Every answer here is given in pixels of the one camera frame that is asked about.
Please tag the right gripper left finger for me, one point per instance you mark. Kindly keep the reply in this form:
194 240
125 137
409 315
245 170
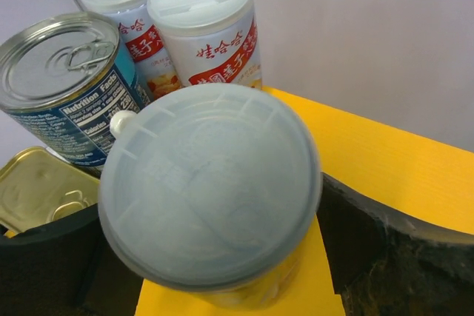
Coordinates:
66 268

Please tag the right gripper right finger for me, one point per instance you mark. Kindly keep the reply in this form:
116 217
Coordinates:
385 262

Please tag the gold rectangular tin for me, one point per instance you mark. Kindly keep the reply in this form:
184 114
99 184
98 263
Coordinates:
38 188

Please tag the orange blue tall canister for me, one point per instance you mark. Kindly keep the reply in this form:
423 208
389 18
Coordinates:
211 190

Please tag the blue labelled gold-top can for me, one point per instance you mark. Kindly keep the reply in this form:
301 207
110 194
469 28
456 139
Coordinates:
64 78

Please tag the white orange snack canister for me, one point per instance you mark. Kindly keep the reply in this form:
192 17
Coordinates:
143 42

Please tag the white red snack canister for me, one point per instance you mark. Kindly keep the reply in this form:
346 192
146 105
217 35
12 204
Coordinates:
210 41

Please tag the yellow wooden shelf cabinet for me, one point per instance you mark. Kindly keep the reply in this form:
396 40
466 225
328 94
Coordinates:
421 177

